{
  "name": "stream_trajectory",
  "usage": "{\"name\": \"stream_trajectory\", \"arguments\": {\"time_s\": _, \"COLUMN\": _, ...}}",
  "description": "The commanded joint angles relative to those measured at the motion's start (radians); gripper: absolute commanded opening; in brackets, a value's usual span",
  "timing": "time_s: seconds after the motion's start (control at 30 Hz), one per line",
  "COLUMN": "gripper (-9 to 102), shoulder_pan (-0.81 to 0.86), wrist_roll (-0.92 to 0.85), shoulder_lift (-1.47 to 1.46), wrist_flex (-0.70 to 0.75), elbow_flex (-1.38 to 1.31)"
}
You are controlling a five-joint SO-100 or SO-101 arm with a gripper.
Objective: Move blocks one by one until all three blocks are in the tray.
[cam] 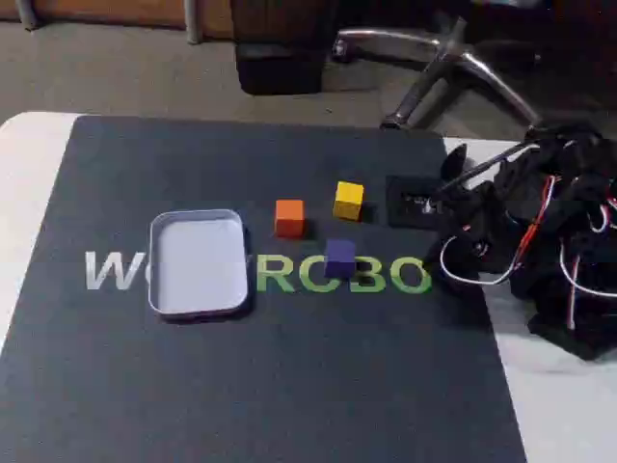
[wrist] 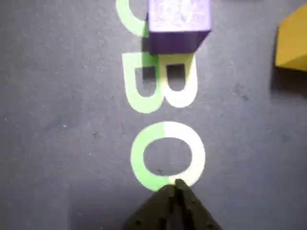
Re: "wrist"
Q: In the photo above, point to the dark mat with WOWROBO print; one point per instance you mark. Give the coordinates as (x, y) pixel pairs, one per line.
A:
(60, 119)

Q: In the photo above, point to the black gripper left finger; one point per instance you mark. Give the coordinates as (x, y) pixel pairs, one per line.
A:
(151, 210)

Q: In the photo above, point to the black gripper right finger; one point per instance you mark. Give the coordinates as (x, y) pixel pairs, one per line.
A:
(194, 210)

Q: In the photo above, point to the purple cube block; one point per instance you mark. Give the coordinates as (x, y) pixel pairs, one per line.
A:
(178, 21)

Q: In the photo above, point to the yellow cube block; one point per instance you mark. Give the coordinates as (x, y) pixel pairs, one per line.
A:
(292, 40)

